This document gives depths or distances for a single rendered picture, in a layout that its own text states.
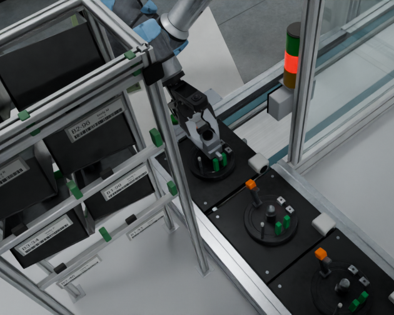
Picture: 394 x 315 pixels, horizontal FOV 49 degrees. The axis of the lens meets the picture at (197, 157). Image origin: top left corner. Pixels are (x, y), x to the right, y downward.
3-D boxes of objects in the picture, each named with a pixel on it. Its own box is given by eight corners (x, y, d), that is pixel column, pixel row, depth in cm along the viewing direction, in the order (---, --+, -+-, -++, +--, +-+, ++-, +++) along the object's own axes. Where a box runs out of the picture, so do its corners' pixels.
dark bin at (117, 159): (76, 162, 106) (63, 137, 102) (125, 140, 108) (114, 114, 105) (94, 221, 82) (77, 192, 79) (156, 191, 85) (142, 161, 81)
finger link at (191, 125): (197, 147, 123) (187, 117, 121) (205, 149, 118) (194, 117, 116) (187, 151, 122) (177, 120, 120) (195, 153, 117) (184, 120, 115)
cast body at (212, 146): (197, 146, 124) (194, 131, 118) (209, 138, 125) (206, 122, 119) (215, 164, 119) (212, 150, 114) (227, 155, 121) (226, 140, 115)
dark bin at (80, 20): (17, 66, 80) (-3, 27, 76) (83, 39, 82) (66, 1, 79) (18, 112, 56) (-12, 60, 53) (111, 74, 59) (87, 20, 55)
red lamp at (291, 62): (279, 65, 100) (280, 49, 96) (295, 55, 101) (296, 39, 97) (294, 77, 97) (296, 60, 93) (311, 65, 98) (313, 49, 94)
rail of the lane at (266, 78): (141, 174, 142) (132, 155, 133) (333, 46, 165) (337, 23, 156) (149, 185, 139) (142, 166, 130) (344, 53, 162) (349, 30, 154)
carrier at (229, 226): (207, 219, 119) (203, 197, 109) (272, 171, 126) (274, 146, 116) (266, 286, 107) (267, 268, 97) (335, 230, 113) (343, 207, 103)
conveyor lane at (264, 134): (163, 177, 140) (157, 160, 132) (345, 54, 162) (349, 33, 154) (217, 240, 125) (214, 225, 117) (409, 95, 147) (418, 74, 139)
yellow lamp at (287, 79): (278, 80, 104) (279, 65, 100) (294, 70, 105) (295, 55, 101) (293, 92, 101) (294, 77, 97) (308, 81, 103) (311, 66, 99)
